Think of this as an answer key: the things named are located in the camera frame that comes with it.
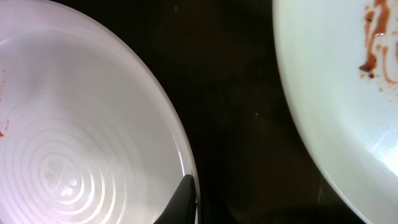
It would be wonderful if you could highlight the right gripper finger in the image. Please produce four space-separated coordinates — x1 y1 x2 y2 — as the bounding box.
154 174 197 224

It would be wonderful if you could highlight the white plate top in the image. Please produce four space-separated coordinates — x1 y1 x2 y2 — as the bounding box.
1 1 200 223

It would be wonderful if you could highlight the pale blue plate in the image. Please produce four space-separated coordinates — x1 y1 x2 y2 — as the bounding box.
272 0 397 223

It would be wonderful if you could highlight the brown translucent serving tray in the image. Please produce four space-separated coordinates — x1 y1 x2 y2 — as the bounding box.
63 0 360 223

